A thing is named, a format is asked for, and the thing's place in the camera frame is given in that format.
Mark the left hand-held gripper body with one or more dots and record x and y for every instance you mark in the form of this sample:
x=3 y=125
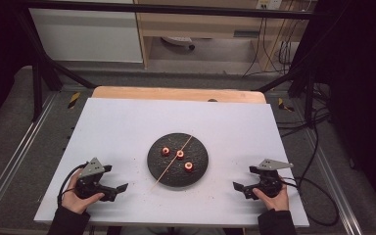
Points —
x=91 y=169

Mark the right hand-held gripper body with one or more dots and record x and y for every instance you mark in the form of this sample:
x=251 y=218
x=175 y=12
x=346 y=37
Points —
x=269 y=181

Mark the thin wooden skewer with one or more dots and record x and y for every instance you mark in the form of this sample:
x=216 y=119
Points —
x=169 y=165

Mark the red cored hawthorn fruit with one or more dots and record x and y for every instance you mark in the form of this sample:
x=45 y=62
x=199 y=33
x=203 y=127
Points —
x=180 y=154
x=165 y=151
x=188 y=166

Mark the round black textured plate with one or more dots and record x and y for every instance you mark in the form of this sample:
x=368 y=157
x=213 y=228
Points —
x=176 y=178

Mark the person's right hand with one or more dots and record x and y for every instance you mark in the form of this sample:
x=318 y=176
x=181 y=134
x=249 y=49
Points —
x=277 y=202

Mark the person's left hand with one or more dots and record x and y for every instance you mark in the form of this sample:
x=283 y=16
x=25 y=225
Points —
x=75 y=202

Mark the yellow black tape strip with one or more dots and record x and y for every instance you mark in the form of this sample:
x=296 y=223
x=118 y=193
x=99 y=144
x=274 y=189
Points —
x=73 y=100
x=284 y=105

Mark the wooden table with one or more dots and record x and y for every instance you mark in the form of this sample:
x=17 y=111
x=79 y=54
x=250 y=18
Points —
x=176 y=94

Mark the white cabinet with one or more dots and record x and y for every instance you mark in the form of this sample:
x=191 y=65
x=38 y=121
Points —
x=84 y=36

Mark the white power strip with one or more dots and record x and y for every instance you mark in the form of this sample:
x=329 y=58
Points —
x=176 y=40

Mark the light wooden desk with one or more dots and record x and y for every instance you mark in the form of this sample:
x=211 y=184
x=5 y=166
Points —
x=202 y=24

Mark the aluminium floor rail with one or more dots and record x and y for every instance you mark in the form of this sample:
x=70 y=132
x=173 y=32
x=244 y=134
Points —
x=16 y=153
x=333 y=176

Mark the black metal frame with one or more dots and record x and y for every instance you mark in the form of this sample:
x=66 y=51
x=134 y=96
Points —
x=37 y=91

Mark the white wall socket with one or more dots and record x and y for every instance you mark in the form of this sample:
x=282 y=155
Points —
x=269 y=4

